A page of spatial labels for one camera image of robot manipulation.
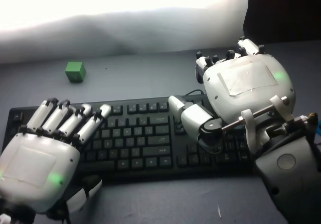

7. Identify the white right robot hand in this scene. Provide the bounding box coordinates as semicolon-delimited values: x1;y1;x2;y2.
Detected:
168;35;297;152

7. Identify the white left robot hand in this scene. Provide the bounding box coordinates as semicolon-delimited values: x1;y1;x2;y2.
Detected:
0;97;112;214

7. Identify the green cube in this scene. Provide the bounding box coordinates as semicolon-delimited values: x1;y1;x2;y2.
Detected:
65;61;86;83

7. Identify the black computer keyboard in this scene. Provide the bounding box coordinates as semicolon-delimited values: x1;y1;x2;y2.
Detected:
4;95;259;182

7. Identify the grey table cloth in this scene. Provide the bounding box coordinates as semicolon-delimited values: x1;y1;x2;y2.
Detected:
0;42;321;224

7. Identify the white sheet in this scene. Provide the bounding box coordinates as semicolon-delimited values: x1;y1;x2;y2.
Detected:
0;0;249;65

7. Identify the black keyboard cable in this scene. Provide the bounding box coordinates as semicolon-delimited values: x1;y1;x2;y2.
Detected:
184;89;207;97

